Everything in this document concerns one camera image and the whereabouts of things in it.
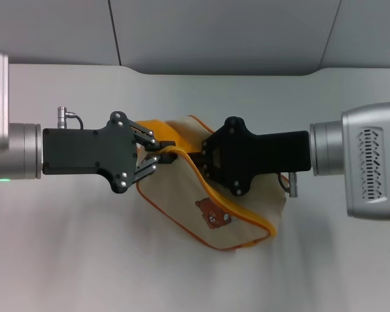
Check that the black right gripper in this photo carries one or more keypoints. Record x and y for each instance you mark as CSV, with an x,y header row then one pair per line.
x,y
263,152

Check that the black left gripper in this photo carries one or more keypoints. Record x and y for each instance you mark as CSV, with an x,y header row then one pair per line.
x,y
84,151

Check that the beige food bag yellow zipper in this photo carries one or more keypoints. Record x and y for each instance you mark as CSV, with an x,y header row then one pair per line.
x,y
182,201

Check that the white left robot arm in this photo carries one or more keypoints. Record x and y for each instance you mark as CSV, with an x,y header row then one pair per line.
x,y
22,151

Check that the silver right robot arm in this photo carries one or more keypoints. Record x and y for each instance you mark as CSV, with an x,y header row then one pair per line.
x,y
326,149

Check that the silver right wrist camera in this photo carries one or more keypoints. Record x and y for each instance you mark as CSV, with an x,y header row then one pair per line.
x,y
370,162

